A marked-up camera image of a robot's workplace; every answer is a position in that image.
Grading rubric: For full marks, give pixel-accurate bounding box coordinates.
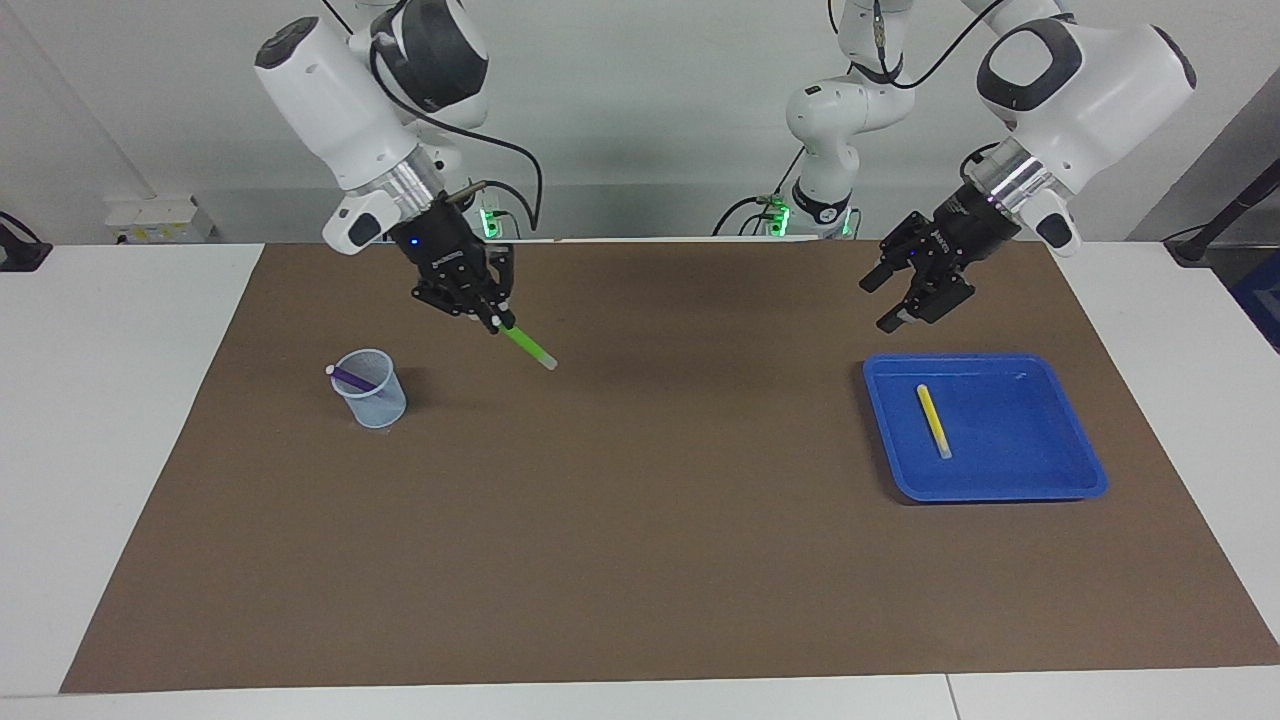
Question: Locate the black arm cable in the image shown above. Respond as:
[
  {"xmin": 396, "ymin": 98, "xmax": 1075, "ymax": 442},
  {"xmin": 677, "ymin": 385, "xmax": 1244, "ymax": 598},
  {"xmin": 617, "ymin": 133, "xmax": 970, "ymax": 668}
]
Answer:
[
  {"xmin": 825, "ymin": 0, "xmax": 1076, "ymax": 183},
  {"xmin": 368, "ymin": 0, "xmax": 546, "ymax": 233}
]

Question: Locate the yellow pen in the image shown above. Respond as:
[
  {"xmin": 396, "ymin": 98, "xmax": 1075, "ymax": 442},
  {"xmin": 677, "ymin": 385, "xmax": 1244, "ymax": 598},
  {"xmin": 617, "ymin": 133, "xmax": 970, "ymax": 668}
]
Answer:
[{"xmin": 916, "ymin": 383, "xmax": 953, "ymax": 461}]

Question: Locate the blue plastic tray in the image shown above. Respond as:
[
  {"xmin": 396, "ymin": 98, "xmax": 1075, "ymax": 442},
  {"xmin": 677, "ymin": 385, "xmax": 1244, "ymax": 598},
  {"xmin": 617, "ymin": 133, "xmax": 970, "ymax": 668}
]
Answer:
[{"xmin": 862, "ymin": 352, "xmax": 1109, "ymax": 503}]

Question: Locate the black left base cable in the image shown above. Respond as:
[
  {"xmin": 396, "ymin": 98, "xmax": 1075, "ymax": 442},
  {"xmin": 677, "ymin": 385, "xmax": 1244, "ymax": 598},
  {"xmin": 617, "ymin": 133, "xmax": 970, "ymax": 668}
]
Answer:
[{"xmin": 712, "ymin": 148, "xmax": 807, "ymax": 238}]

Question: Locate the translucent blue mesh pen cup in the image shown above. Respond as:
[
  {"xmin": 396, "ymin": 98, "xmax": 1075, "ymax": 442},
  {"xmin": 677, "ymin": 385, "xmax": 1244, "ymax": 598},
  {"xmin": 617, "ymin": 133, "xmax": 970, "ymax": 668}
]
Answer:
[{"xmin": 331, "ymin": 348, "xmax": 408, "ymax": 430}]

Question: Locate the black stand with pole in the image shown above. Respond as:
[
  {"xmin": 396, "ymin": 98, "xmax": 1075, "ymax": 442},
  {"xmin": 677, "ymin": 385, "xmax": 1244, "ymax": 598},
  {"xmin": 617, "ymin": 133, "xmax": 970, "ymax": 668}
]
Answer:
[{"xmin": 1163, "ymin": 160, "xmax": 1280, "ymax": 266}]

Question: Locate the green pen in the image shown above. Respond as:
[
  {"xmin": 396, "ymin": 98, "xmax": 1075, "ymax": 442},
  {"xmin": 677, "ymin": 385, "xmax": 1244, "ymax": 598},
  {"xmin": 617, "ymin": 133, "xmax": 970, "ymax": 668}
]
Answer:
[{"xmin": 495, "ymin": 320, "xmax": 559, "ymax": 372}]

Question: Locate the brown table mat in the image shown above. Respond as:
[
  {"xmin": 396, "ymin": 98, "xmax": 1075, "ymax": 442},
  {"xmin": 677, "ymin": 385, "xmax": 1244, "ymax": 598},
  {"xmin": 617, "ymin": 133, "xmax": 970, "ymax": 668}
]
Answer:
[{"xmin": 60, "ymin": 238, "xmax": 1280, "ymax": 694}]

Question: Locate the blue box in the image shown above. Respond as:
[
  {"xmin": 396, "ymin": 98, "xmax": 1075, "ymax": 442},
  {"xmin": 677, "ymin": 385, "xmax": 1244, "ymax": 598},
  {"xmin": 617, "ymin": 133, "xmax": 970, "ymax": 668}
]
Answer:
[{"xmin": 1230, "ymin": 250, "xmax": 1280, "ymax": 353}]

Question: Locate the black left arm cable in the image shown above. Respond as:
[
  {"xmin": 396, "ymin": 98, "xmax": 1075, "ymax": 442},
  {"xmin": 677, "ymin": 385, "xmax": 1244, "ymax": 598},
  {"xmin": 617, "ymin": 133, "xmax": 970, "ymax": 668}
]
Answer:
[{"xmin": 825, "ymin": 0, "xmax": 1076, "ymax": 183}]

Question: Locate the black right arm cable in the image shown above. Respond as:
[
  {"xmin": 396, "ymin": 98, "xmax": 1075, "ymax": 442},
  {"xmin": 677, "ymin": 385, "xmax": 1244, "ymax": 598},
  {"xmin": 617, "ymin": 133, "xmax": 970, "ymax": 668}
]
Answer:
[{"xmin": 368, "ymin": 0, "xmax": 546, "ymax": 233}]

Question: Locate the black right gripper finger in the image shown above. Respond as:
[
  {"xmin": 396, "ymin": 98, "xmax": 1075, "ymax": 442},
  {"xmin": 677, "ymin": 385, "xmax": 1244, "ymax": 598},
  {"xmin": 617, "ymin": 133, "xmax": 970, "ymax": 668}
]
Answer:
[
  {"xmin": 486, "ymin": 245, "xmax": 518, "ymax": 332},
  {"xmin": 410, "ymin": 284, "xmax": 499, "ymax": 334}
]

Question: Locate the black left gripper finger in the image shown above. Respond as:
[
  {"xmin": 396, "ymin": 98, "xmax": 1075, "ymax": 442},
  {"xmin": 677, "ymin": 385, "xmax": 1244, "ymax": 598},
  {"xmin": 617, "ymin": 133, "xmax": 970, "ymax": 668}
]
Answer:
[
  {"xmin": 876, "ymin": 266, "xmax": 977, "ymax": 335},
  {"xmin": 858, "ymin": 211, "xmax": 932, "ymax": 294}
]

